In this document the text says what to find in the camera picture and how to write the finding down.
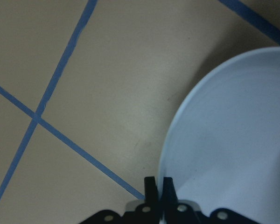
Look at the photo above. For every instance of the light blue plate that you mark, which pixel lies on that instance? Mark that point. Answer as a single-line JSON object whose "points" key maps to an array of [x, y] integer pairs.
{"points": [[223, 146]]}

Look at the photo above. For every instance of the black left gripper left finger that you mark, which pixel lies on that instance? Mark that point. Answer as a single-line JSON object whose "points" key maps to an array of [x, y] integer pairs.
{"points": [[151, 207]]}

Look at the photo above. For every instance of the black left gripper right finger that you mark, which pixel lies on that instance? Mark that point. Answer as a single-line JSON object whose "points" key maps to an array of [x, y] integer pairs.
{"points": [[169, 200]]}

